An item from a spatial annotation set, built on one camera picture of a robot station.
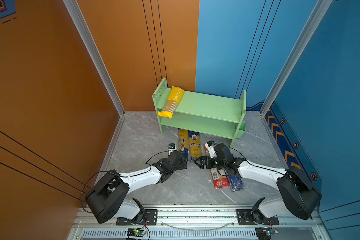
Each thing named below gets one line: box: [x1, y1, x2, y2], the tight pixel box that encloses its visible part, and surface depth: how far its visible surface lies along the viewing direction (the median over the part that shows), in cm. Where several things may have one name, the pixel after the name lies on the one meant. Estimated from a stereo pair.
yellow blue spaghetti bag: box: [178, 129, 189, 162], surface depth 101 cm
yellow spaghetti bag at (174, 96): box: [157, 86, 185, 119], surface depth 85 cm
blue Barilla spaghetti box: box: [226, 175, 244, 192], surface depth 82 cm
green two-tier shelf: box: [152, 78, 247, 148], surface depth 89 cm
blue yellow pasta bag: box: [188, 130, 202, 162], surface depth 98 cm
